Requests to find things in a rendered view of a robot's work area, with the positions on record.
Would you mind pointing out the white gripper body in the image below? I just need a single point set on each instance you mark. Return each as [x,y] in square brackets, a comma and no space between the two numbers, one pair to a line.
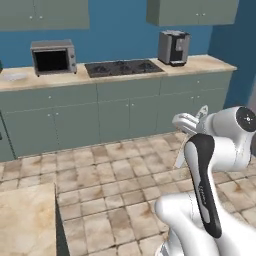
[185,121]

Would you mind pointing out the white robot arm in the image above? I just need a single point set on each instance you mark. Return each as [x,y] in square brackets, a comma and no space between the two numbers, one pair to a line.
[230,143]

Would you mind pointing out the grey toaster oven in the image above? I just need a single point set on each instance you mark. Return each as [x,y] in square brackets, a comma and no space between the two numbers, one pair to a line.
[53,58]

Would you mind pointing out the white plate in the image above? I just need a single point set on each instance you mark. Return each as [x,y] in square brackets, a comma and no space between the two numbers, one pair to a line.
[14,76]

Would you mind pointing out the green base cupboards run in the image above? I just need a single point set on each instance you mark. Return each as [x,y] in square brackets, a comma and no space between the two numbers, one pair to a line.
[110,113]

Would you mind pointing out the grey coffee machine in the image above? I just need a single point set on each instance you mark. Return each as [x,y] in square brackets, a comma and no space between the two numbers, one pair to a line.
[173,46]

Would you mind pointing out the black hob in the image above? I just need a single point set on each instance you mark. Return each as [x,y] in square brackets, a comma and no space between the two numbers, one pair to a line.
[123,68]

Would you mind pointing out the dark kitchen island cabinet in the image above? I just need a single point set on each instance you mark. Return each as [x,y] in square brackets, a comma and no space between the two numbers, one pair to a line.
[61,226]

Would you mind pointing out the green wall cupboards with knobs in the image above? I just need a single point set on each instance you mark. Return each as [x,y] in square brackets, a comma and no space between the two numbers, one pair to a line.
[43,13]
[193,11]

